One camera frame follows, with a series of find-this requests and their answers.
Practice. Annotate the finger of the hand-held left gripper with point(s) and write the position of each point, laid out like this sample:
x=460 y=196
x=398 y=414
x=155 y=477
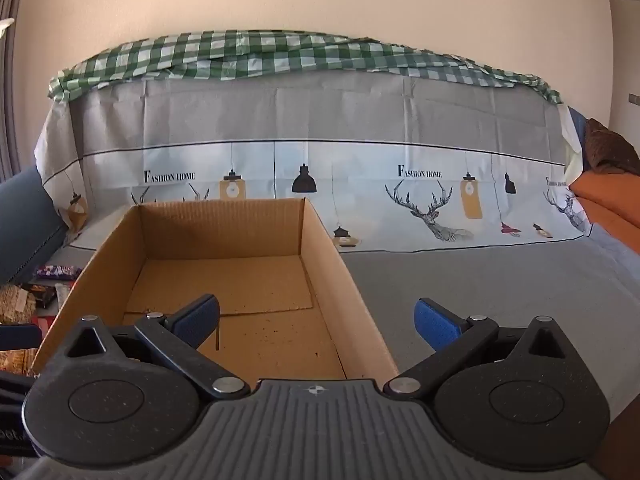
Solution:
x=20 y=337

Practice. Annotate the white snack packet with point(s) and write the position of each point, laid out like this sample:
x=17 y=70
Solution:
x=66 y=292

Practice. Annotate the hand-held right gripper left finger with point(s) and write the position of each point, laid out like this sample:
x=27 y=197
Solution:
x=200 y=317

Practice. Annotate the red snack packet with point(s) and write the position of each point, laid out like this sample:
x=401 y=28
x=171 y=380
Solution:
x=42 y=324

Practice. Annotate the brown cardboard box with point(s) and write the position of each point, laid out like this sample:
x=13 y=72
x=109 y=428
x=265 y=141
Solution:
x=250 y=280

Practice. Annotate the green checked cloth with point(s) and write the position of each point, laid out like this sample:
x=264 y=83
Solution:
x=250 y=55

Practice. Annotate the grey curtain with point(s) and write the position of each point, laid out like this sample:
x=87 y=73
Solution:
x=7 y=110

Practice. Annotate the pale pastry packet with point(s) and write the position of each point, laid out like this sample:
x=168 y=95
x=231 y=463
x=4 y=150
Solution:
x=15 y=305

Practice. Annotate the grey deer print cloth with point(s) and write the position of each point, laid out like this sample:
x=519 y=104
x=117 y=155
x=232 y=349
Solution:
x=350 y=110

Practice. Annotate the brown cloth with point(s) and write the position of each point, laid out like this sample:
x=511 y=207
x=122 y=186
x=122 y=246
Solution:
x=610 y=147

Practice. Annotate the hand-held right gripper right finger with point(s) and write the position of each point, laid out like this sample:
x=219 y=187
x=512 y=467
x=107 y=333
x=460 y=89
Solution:
x=435 y=325

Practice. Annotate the orange cushion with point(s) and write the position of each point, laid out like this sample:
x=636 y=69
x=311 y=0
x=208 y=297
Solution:
x=615 y=200

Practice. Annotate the purple snack packet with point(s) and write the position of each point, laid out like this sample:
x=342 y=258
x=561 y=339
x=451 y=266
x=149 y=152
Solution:
x=57 y=272

